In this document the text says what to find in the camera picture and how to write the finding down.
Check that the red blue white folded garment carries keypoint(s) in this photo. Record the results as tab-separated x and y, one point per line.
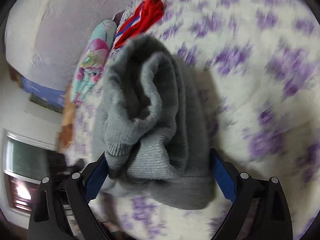
147	13

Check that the blue floral curtain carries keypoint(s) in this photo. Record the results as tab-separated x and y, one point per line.
52	96

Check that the folded turquoise pink floral blanket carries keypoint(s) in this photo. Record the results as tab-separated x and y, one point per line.
92	60

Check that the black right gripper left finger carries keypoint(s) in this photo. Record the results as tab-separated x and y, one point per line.
70	187

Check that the grey fleece pants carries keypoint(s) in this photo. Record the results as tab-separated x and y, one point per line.
151	129

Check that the white framed window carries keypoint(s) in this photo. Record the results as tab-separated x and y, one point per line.
25	163

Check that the white purple floral bedsheet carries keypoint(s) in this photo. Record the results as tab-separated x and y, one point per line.
255	64

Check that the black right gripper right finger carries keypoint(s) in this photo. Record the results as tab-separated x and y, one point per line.
261	203

